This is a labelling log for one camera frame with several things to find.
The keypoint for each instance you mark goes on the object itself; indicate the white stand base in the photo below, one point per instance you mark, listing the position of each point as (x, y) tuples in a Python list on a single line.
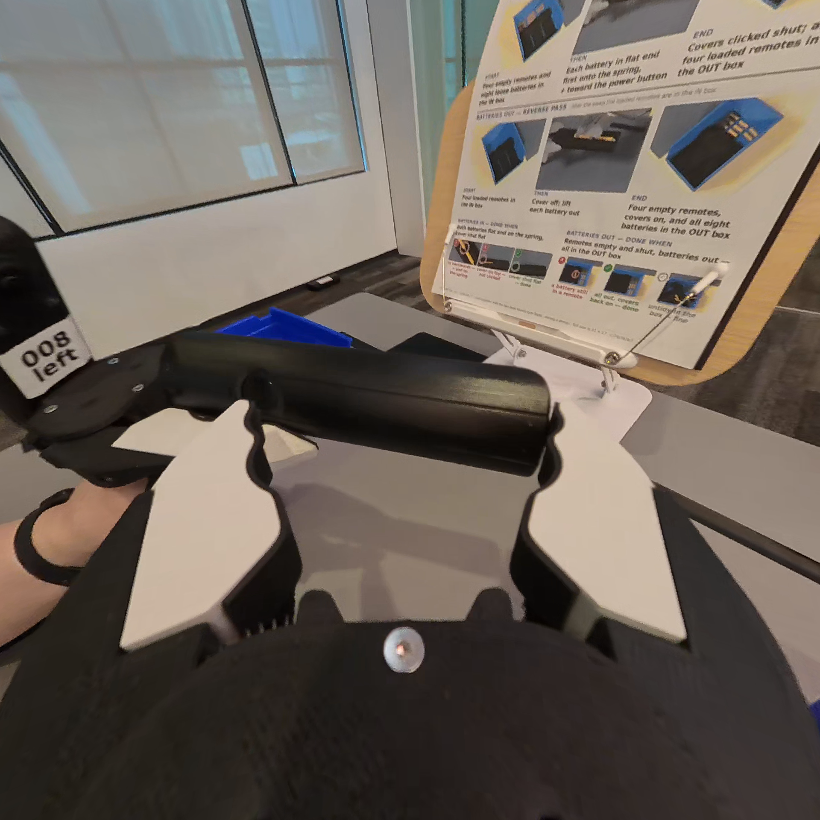
[(615, 400)]

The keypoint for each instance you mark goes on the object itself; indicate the person's left hand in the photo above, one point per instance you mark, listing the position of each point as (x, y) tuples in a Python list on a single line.
[(103, 519)]

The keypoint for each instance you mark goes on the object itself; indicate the black floor outlet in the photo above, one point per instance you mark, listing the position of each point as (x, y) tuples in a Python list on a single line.
[(322, 281)]

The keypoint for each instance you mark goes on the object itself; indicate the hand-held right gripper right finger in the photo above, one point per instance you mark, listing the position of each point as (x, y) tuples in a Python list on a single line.
[(602, 538)]

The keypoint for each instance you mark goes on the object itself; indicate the blue plastic bin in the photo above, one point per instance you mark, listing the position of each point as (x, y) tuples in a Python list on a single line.
[(276, 327)]

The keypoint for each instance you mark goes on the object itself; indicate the printed instruction poster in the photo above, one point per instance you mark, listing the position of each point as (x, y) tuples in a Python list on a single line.
[(615, 154)]

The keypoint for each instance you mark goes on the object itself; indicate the black remote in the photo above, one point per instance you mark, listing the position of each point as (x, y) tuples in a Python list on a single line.
[(385, 397)]

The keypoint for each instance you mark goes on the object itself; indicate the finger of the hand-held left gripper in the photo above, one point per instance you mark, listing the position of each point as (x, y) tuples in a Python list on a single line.
[(160, 436)]

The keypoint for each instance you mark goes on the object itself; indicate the person's left forearm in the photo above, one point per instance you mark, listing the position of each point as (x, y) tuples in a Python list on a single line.
[(16, 602)]

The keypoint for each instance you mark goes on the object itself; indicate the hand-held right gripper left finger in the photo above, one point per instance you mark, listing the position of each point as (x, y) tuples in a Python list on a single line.
[(199, 538)]

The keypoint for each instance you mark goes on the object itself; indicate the black wristband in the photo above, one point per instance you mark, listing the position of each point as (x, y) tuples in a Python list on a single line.
[(32, 557)]

